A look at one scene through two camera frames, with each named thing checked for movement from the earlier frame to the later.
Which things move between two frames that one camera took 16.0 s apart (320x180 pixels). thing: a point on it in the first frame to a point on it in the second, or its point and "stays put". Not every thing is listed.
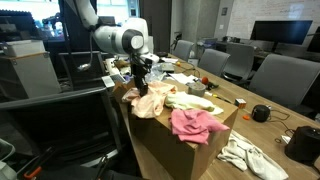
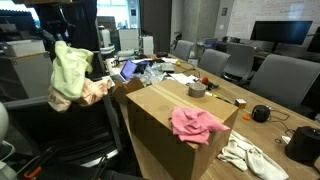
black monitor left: (281, 31) stays put
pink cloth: (193, 125) stays put
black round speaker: (261, 113) stays put
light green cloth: (182, 100) to (68, 70)
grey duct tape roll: (195, 89) stays put
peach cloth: (151, 104) to (92, 90)
